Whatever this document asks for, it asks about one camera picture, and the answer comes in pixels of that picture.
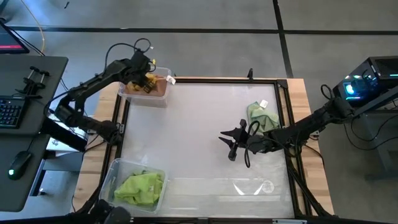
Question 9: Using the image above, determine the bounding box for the black backlit keyboard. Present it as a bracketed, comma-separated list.
[0, 95, 28, 129]

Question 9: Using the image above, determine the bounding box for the silver metal bracket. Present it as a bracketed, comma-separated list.
[272, 218, 308, 224]

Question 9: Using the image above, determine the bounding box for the clear plastic bin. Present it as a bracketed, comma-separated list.
[98, 157, 169, 215]
[117, 67, 172, 108]

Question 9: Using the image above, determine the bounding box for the black computer mouse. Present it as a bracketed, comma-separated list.
[7, 151, 33, 181]

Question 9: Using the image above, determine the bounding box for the black RGB computer case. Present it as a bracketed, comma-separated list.
[332, 55, 398, 109]

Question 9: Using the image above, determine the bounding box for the black desk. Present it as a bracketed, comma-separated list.
[0, 55, 69, 213]

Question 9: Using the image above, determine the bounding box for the computer monitor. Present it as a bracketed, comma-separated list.
[0, 21, 30, 54]

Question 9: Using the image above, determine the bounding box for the black aluminium table frame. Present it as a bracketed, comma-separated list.
[93, 76, 333, 218]

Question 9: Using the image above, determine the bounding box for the white printed box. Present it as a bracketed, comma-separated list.
[45, 119, 90, 154]

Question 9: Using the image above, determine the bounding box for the salmon pink towel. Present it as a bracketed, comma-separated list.
[123, 75, 177, 98]

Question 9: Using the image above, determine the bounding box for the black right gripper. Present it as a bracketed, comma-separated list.
[219, 119, 265, 161]

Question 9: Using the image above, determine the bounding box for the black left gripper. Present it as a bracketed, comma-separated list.
[127, 52, 158, 93]

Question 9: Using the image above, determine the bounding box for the lime green towel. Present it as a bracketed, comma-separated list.
[113, 170, 165, 206]

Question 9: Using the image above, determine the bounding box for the yellow cable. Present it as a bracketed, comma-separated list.
[20, 0, 46, 54]

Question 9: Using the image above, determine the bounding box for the black desk clamp mount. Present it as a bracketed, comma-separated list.
[14, 65, 51, 100]

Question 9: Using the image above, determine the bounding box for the mint green towel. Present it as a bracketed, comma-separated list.
[246, 100, 280, 134]

